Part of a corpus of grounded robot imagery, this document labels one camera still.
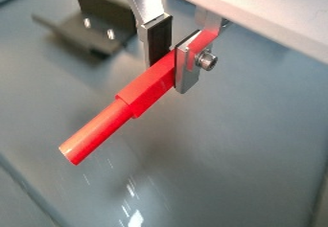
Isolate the black angle bracket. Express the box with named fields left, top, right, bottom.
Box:
left=32, top=0, right=135, bottom=58

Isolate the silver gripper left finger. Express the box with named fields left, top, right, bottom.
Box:
left=127, top=0, right=173, bottom=66

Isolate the red peg object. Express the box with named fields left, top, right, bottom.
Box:
left=58, top=29, right=220, bottom=167

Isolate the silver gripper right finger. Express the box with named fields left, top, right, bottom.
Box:
left=174, top=7, right=224, bottom=94

